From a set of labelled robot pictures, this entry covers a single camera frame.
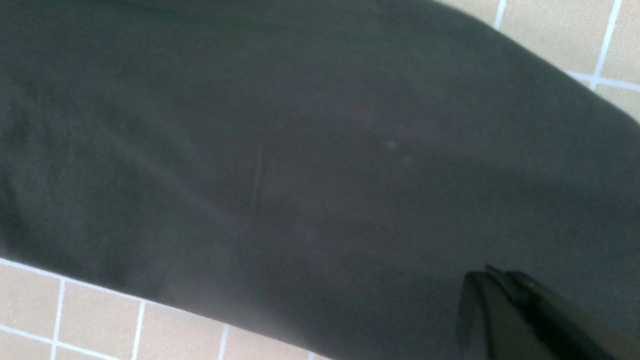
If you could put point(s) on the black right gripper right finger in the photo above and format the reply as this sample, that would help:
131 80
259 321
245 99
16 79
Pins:
568 331

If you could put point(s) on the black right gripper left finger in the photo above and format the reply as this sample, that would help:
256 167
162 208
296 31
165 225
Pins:
490 327

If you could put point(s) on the dark gray long-sleeve top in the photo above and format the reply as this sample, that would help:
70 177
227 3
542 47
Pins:
321 171

